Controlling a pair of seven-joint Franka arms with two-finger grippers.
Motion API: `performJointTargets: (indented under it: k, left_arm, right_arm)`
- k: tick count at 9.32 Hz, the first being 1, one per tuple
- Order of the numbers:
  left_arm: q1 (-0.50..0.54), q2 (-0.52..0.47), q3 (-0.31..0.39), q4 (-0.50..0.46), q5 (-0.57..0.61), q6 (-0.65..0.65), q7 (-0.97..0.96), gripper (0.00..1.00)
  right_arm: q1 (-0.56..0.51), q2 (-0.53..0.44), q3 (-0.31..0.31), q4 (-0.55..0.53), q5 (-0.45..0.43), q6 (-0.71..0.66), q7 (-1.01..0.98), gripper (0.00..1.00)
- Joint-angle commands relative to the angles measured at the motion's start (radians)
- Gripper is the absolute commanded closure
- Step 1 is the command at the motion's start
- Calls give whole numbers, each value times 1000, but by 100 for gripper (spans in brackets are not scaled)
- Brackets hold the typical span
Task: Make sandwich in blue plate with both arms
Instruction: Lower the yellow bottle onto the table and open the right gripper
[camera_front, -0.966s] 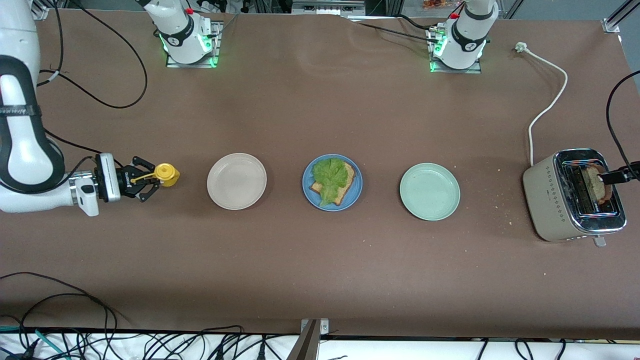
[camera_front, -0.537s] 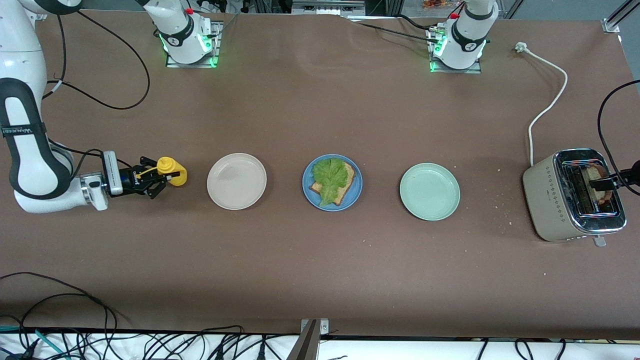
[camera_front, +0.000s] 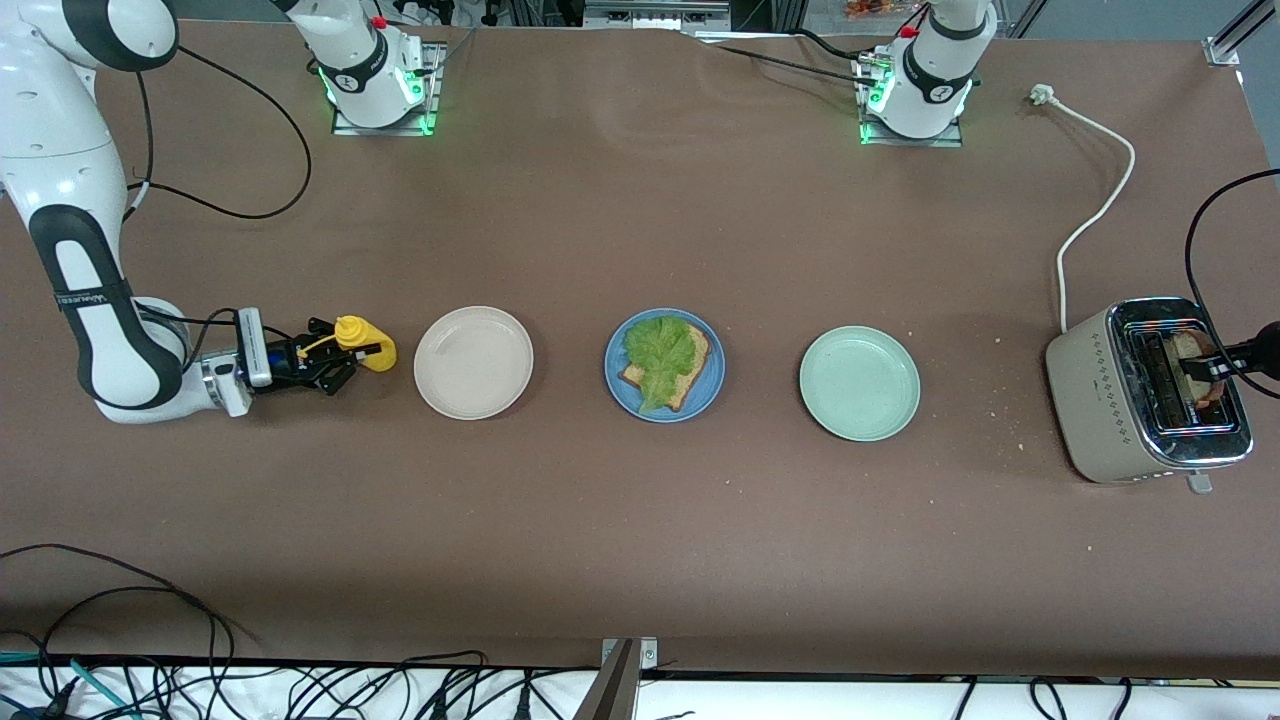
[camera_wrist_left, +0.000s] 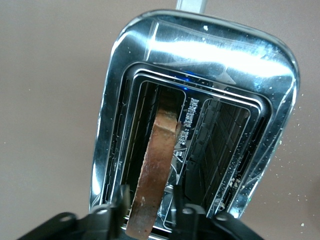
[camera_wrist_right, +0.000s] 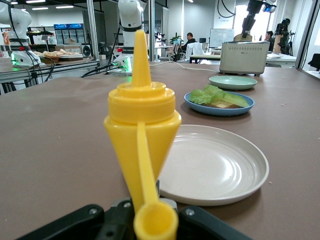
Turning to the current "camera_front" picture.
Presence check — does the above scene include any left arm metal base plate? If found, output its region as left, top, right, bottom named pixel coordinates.
left=858, top=55, right=963, bottom=148

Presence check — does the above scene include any black base cable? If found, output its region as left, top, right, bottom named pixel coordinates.
left=780, top=28, right=873, bottom=61
left=712, top=44, right=881, bottom=89

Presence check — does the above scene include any brown bread slice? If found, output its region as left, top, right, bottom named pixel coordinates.
left=1170, top=330, right=1227, bottom=409
left=617, top=322, right=714, bottom=413

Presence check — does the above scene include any long looped black cable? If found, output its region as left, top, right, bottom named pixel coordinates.
left=0, top=544, right=237, bottom=693

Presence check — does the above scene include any blue round plate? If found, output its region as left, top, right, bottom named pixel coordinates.
left=604, top=307, right=726, bottom=424

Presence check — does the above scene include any pale green round plate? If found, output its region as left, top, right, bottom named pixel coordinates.
left=798, top=325, right=922, bottom=443

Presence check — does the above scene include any teal cable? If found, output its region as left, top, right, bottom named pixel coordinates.
left=0, top=652, right=136, bottom=720

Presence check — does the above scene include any beige chrome toaster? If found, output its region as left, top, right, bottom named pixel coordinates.
left=1044, top=296, right=1256, bottom=496

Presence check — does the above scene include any green lettuce leaf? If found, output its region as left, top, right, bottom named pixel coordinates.
left=624, top=315, right=698, bottom=414

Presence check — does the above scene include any brown table cover sheet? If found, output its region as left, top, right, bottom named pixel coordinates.
left=0, top=18, right=1280, bottom=683

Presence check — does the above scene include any silver corner bracket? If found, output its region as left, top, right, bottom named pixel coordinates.
left=600, top=637, right=659, bottom=669

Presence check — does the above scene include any beige round plate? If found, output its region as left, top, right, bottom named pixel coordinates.
left=413, top=305, right=535, bottom=421

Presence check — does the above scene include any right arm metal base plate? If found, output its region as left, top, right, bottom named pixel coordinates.
left=332, top=45, right=442, bottom=137

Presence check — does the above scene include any grey equipment box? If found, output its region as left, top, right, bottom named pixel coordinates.
left=583, top=0, right=733, bottom=29

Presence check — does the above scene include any yellow mustard squeeze bottle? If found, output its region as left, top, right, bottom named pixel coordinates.
left=298, top=315, right=398, bottom=373

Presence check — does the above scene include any white toaster power cable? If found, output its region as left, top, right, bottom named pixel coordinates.
left=1030, top=84, right=1138, bottom=336

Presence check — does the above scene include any grey metal bar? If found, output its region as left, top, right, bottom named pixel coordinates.
left=573, top=640, right=641, bottom=720

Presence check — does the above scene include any aluminium frame profile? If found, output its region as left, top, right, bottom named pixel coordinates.
left=1205, top=0, right=1280, bottom=67

